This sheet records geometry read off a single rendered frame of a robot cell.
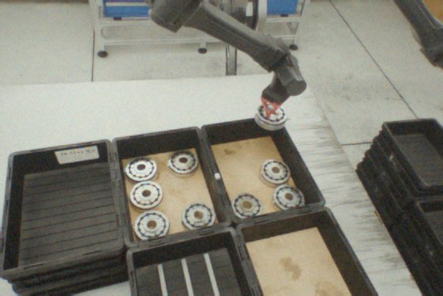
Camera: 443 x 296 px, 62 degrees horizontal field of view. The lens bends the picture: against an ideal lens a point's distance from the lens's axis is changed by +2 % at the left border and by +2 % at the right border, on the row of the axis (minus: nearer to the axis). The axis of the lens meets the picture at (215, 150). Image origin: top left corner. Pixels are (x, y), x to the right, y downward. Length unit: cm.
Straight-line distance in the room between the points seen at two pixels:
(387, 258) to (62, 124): 134
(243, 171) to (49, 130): 82
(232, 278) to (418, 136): 145
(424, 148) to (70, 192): 171
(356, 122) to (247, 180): 176
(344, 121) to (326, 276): 187
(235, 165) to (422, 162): 110
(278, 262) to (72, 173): 72
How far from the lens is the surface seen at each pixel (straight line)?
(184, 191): 122
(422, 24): 105
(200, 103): 170
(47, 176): 132
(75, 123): 165
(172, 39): 314
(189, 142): 131
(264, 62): 103
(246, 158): 132
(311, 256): 117
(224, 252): 112
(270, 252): 114
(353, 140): 277
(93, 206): 122
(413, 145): 217
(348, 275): 115
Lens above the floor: 184
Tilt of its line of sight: 49 degrees down
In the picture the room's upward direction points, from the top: 7 degrees clockwise
